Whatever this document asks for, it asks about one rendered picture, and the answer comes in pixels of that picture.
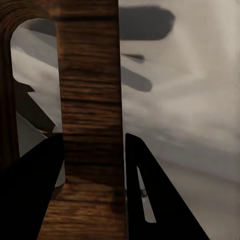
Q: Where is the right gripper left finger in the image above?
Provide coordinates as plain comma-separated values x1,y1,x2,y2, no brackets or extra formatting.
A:
0,133,64,240

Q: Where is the cutting board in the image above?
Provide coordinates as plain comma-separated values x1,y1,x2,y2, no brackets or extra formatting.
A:
0,0,127,240

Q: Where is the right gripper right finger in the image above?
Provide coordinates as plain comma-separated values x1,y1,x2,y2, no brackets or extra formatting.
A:
125,133,210,240

